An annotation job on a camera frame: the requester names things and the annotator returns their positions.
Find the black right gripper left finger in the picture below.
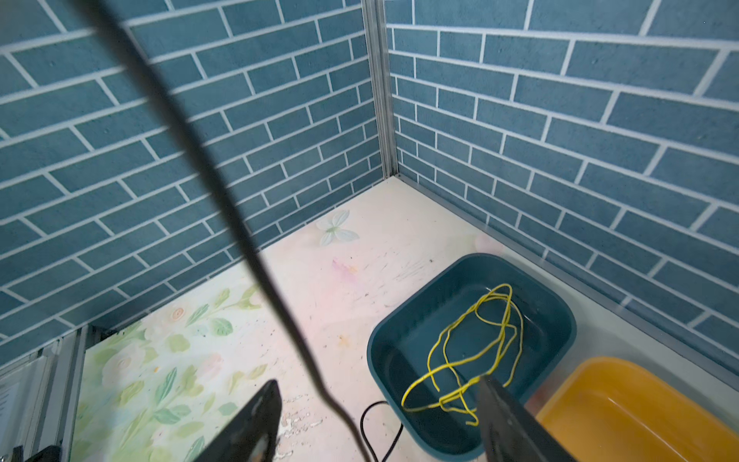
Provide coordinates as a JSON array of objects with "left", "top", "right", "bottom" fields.
[{"left": 196, "top": 379, "right": 282, "bottom": 462}]

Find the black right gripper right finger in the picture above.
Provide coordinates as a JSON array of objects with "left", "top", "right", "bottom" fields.
[{"left": 477, "top": 375, "right": 575, "bottom": 462}]

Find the black long cable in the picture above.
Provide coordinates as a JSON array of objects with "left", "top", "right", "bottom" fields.
[{"left": 74, "top": 0, "right": 405, "bottom": 462}]

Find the yellow plastic bin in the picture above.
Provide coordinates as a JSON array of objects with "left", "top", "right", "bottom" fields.
[{"left": 537, "top": 357, "right": 738, "bottom": 461}]

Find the dark teal plastic bin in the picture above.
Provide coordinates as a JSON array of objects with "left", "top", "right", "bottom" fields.
[{"left": 368, "top": 253, "right": 577, "bottom": 461}]

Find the yellow thin cable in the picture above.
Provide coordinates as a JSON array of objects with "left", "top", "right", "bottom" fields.
[{"left": 400, "top": 282, "right": 525, "bottom": 427}]

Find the aluminium front rail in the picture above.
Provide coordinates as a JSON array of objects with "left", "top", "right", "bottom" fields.
[{"left": 1, "top": 326, "right": 113, "bottom": 461}]

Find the aluminium corner post left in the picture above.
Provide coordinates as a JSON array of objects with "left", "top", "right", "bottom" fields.
[{"left": 361, "top": 0, "right": 400, "bottom": 178}]

